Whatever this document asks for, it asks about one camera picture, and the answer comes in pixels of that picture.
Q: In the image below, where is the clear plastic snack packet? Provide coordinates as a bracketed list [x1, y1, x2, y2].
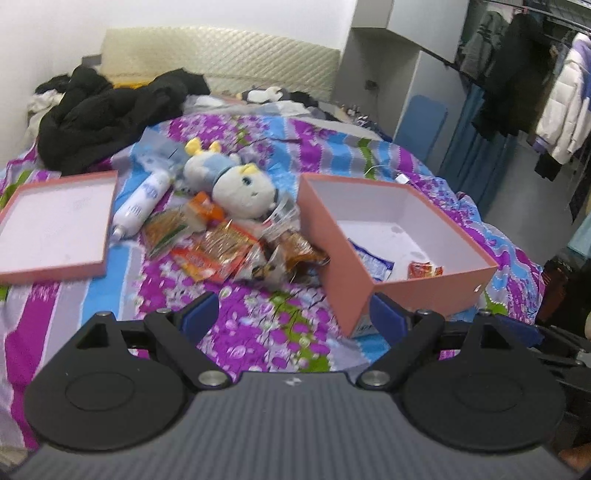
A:
[233, 242, 287, 289]

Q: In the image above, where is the clear printed snack packet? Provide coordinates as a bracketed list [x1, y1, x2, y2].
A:
[263, 198, 301, 232]

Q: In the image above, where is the grey-blue plastic bag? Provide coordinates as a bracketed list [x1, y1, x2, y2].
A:
[131, 129, 190, 176]

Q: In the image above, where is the hanging white puffer jacket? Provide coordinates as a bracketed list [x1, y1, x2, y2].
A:
[536, 32, 591, 164]

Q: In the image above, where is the green-edged clear snack packet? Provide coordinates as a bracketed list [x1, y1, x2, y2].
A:
[141, 208, 195, 258]

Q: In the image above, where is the blue chair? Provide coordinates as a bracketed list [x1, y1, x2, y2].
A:
[394, 95, 448, 164]

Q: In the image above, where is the white cabinet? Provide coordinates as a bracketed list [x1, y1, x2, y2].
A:
[339, 0, 472, 139]

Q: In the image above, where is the orange label snack packet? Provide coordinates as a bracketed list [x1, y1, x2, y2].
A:
[185, 191, 227, 232]

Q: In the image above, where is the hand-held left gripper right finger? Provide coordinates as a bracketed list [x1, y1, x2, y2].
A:
[359, 293, 519, 392]

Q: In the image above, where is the white and blue plush toy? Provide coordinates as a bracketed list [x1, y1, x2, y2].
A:
[182, 137, 282, 220]

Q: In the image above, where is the white clothes pile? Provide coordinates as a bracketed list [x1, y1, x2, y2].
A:
[25, 90, 65, 125]

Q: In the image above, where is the brown snack packet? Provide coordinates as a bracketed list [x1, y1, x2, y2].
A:
[272, 228, 331, 278]

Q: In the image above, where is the blue and white snack packet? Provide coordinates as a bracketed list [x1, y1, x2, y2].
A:
[347, 237, 395, 282]

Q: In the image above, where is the white squeeze tube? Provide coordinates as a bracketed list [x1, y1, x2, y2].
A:
[111, 168, 172, 241]

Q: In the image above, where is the red foil snack packet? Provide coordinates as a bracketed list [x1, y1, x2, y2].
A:
[171, 247, 245, 283]

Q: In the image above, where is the white charger cable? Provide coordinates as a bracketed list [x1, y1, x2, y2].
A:
[365, 164, 411, 185]

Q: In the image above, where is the small red snack packet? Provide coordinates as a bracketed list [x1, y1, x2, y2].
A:
[406, 260, 445, 279]

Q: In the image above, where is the hanging grey jacket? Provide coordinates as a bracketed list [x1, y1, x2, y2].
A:
[459, 9, 509, 79]

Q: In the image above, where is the pink box lid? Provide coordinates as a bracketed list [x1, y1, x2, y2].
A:
[0, 170, 120, 284]

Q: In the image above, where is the hanging black coat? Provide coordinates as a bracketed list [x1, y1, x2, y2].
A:
[471, 14, 566, 139]

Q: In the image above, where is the dark clothes pile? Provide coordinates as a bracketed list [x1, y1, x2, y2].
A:
[277, 90, 370, 123]

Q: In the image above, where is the dark bag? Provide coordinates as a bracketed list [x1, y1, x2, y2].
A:
[536, 258, 585, 324]

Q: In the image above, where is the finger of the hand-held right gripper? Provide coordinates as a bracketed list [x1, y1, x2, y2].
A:
[531, 324, 591, 371]

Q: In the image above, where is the pink cardboard box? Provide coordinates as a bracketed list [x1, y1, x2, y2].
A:
[295, 173, 499, 340]

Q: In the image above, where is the black jacket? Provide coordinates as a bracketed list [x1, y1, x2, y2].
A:
[37, 65, 211, 176]

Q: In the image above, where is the beige quilted headboard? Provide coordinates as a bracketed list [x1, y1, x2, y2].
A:
[99, 28, 342, 100]

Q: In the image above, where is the floral purple bed sheet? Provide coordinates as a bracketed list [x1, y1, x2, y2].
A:
[0, 99, 546, 393]

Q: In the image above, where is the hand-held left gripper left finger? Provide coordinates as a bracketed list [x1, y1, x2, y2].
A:
[69, 292, 233, 392]

